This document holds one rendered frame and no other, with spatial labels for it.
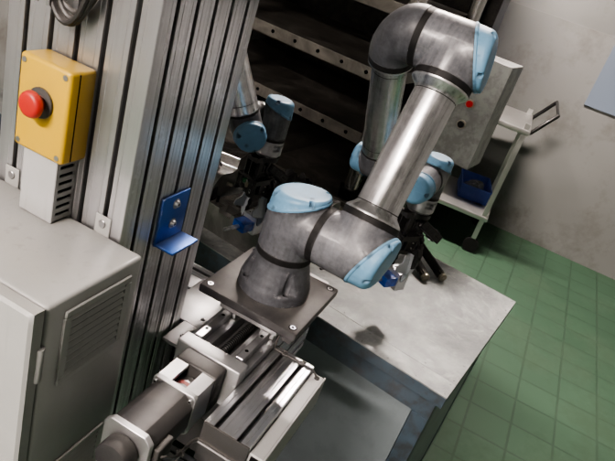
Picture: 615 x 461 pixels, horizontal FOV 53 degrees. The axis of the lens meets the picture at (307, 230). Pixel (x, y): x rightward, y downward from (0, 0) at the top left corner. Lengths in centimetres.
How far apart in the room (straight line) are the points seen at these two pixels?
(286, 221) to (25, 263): 49
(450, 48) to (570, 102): 379
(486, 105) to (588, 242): 296
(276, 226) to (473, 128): 133
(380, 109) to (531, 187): 378
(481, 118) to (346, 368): 108
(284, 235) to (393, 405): 74
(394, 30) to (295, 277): 51
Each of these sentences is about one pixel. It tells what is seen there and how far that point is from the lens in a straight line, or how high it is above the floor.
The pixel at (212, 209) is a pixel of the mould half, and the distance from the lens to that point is 189.
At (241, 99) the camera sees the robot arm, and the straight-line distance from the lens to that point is 140.
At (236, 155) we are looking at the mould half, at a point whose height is 91.
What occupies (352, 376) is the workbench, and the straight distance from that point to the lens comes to 177.
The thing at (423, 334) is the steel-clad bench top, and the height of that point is 80.
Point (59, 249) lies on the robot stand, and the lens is 92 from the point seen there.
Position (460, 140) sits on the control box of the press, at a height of 116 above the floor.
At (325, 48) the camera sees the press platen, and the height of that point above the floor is 128.
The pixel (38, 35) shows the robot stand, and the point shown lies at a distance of 96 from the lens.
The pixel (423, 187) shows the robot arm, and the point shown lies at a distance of 144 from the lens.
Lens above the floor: 173
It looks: 26 degrees down
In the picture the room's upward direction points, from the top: 19 degrees clockwise
